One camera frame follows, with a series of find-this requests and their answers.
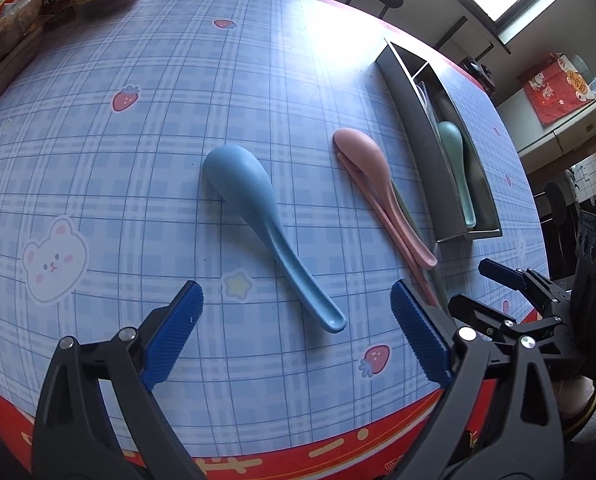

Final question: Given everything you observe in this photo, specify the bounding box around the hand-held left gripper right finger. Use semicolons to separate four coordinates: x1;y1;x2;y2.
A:
389;280;571;480

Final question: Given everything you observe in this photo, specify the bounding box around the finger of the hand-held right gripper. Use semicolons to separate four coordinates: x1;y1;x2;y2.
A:
478;258;573;317
448;293;565;350

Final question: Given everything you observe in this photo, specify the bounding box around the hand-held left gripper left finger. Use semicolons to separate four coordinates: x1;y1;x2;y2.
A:
30;280;206;480

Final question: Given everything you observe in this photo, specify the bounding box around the green spoon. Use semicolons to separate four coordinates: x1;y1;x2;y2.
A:
436;120;478;230

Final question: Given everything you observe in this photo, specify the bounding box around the blue spoon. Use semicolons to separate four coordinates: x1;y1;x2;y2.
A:
201;143;348;334

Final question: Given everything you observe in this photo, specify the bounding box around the metal utensil tray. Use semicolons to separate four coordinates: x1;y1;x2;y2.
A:
375;38;503;244

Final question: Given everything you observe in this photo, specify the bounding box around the pink spoon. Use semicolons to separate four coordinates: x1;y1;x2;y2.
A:
332;127;438;269

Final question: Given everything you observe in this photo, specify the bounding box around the person's right forearm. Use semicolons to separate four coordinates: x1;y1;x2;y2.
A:
552;376;596;438

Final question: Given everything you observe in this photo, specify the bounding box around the black round chair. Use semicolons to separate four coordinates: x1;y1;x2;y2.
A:
543;182;580;282

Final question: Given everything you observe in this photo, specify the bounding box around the white cabinet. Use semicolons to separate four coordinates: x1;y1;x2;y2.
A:
498;100;596;172

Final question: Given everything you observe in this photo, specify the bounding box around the blue plaid tablecloth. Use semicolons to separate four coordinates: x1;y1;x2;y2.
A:
0;0;555;480

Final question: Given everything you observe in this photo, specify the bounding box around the small black object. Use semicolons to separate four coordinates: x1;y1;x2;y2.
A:
460;57;497;94

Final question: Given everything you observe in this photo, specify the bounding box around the grey plastic tray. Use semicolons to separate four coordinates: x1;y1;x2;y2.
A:
0;25;45;102

